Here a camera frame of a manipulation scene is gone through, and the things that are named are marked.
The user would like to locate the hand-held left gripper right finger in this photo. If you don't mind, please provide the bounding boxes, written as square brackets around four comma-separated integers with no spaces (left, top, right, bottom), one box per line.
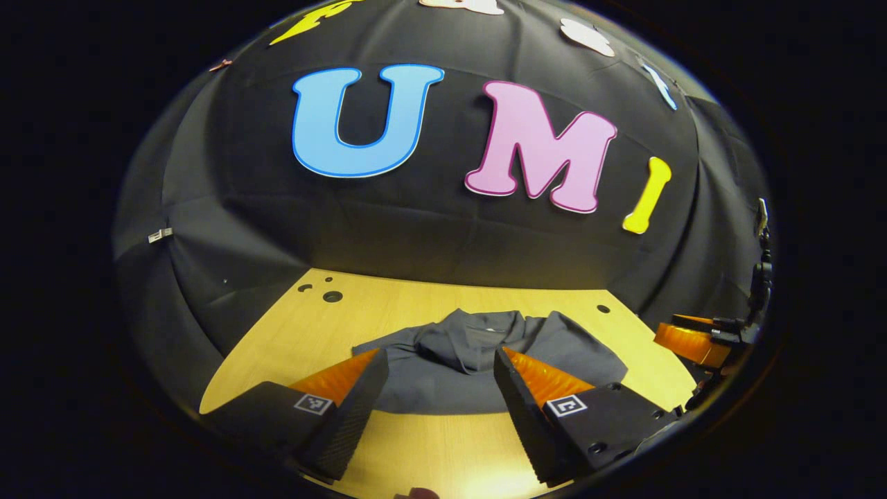
[493,347,683,488]

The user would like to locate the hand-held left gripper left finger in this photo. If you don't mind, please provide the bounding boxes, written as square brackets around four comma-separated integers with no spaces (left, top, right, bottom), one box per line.
[201,348,390,484]

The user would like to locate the grey button shirt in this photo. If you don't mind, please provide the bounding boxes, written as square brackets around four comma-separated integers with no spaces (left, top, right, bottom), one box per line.
[351,308,629,415]

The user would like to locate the black backdrop cloth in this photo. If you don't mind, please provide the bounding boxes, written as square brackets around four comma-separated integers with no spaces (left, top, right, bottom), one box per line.
[111,0,773,410]

